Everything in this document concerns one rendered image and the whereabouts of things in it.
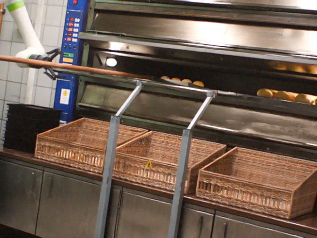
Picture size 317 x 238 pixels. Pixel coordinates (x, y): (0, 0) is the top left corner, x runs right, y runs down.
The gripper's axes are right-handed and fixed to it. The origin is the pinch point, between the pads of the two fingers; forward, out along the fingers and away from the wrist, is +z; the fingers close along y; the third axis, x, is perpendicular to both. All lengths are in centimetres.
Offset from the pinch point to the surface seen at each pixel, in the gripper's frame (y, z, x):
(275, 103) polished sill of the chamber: 4, 119, -56
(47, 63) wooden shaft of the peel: 0.5, 7.7, 24.3
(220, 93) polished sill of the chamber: 3, 82, -56
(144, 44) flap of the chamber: -21, 30, -41
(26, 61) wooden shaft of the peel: 1.0, 7.8, 42.1
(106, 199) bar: 74, 47, 3
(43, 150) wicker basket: 56, -13, -5
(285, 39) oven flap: -35, 118, -57
